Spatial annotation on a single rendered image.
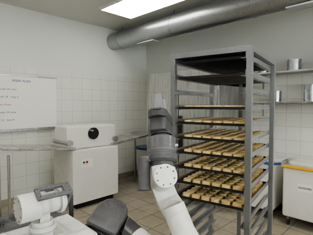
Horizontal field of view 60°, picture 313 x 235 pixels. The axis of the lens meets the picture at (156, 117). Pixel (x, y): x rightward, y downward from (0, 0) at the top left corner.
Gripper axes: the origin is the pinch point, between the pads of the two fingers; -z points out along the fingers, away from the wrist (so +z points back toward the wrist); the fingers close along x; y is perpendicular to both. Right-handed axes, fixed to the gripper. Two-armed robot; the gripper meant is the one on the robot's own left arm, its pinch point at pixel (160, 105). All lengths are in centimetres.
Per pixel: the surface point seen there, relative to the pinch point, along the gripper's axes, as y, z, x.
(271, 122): -48, -30, -119
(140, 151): 157, -98, -422
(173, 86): 10, -41, -67
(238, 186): -21, 17, -85
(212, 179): -6, 11, -94
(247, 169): -26, 10, -73
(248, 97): -31, -24, -59
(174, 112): 11, -27, -73
